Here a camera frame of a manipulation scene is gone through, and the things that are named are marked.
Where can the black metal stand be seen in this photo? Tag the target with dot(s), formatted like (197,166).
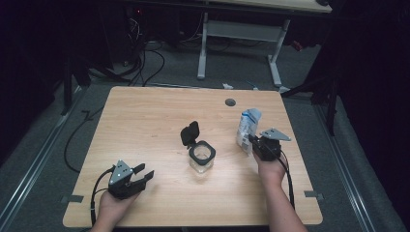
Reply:
(67,90)

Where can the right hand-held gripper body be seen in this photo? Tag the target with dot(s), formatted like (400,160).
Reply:
(267,149)

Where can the black tripod stand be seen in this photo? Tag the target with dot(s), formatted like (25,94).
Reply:
(332,106)

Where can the white and blue packet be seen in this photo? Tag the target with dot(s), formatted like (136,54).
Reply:
(247,127)

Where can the grey tape piece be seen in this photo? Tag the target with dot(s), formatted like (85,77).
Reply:
(313,194)
(72,199)

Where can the person's right hand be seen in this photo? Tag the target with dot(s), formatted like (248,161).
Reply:
(272,172)

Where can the white scrap on floor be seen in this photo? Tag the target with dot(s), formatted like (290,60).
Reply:
(227,86)

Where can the small red object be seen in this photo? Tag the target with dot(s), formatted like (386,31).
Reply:
(297,45)

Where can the person's left hand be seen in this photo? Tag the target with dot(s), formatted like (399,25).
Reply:
(112,208)

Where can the metal floor rail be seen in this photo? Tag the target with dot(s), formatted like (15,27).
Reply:
(35,161)
(346,180)

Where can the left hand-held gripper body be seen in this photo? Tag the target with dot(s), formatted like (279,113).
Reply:
(121,180)

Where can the glass jar with black lid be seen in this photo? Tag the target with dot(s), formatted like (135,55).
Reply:
(201,154)

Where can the round table grommet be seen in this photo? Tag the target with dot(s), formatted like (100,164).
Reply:
(230,102)

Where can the desk with grey metal frame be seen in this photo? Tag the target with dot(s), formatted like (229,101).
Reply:
(241,31)

